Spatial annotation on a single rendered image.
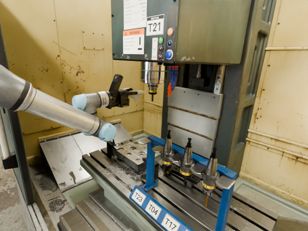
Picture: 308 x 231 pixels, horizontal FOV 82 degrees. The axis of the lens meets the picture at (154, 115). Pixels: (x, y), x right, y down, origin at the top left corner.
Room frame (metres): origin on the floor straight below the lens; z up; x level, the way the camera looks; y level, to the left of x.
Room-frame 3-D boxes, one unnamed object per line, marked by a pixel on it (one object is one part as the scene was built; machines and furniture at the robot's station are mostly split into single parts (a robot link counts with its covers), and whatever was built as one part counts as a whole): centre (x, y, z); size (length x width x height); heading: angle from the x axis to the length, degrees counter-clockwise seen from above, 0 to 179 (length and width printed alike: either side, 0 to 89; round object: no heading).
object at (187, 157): (0.66, -0.15, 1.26); 0.04 x 0.04 x 0.07
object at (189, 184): (0.97, -0.18, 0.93); 0.26 x 0.05 x 0.06; 50
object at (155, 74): (1.09, 0.01, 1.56); 0.16 x 0.16 x 0.12
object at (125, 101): (0.90, 0.20, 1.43); 0.12 x 0.08 x 0.09; 135
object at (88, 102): (0.79, 0.31, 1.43); 0.11 x 0.08 x 0.09; 135
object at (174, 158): (0.70, -0.11, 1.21); 0.07 x 0.05 x 0.01; 135
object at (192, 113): (1.40, -0.30, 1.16); 0.48 x 0.05 x 0.51; 45
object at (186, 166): (0.66, -0.15, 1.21); 0.06 x 0.06 x 0.03
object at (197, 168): (0.63, -0.19, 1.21); 0.07 x 0.05 x 0.01; 135
